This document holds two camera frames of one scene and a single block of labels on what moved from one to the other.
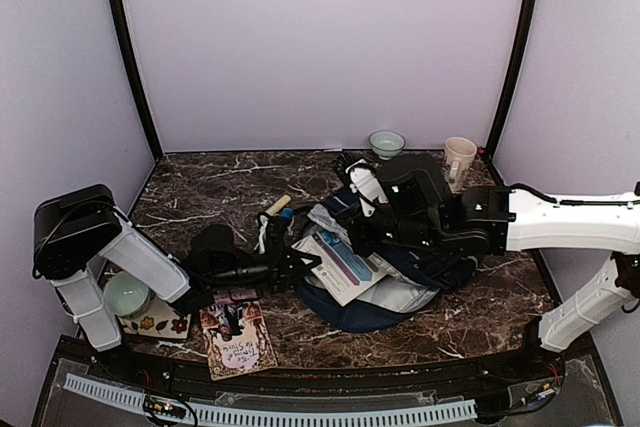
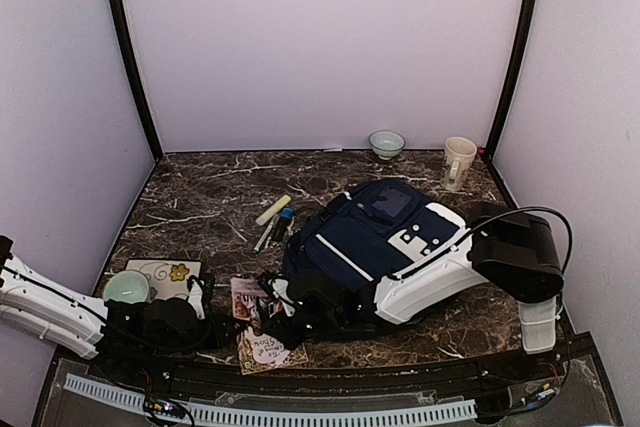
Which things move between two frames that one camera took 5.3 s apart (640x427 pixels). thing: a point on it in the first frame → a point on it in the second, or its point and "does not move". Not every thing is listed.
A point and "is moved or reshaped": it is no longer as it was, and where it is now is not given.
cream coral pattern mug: (459, 153) does not move
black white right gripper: (363, 243) → (287, 337)
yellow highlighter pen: (283, 202) does not move
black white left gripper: (281, 272) → (210, 319)
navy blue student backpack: (411, 283) is moved or reshaped
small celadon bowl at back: (385, 143) does not move
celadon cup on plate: (126, 296) does not move
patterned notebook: (236, 338) is moved or reshaped
